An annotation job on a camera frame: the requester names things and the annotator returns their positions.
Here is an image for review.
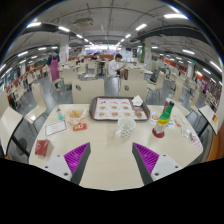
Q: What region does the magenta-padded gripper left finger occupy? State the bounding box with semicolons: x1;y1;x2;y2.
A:
42;142;92;186

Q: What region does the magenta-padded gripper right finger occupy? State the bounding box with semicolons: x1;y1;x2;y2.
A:
131;142;183;186

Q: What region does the green-labelled clear drink bottle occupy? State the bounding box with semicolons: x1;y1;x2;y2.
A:
152;99;176;138

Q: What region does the red paper pouch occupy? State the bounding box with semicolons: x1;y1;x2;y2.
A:
34;138;51;158

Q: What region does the white card with red outline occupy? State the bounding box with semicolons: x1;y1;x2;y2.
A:
44;119;69;138

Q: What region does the white dotted mug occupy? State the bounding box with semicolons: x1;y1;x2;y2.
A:
114;115;138;139

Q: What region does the colourful printed leaflet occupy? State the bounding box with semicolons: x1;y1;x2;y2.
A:
149;112;177;130

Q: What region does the clear food wrapper with snacks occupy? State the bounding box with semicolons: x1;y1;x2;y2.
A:
63;104;89;126

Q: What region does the clear plastic packet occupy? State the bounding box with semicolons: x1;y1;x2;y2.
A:
179;125;192;139

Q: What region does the small clear sanitizer bottle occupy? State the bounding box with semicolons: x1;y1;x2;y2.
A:
55;107;64;121

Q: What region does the white and pink paper slip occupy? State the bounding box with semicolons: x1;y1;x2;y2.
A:
188;131;204;151

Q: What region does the white paper napkin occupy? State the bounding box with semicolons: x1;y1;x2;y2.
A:
131;94;144;107

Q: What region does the brown food tray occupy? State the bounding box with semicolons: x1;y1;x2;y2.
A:
88;96;151;122

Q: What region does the cream chair with round mark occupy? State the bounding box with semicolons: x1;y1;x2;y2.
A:
118;79;149;103
71;78;106;104

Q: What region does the cream chair with metal legs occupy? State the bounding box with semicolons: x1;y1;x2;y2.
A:
23;82;48;125

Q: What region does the white table with label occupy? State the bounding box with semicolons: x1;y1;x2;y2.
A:
198;104;220;136

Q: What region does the group of cream cafeteria chairs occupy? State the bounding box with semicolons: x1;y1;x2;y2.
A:
0;59;214;118

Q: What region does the ceiling air conditioner unit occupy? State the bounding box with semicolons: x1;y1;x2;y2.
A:
73;17;94;28

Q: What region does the group of ceiling strip lights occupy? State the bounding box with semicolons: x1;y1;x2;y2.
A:
0;13;224;84

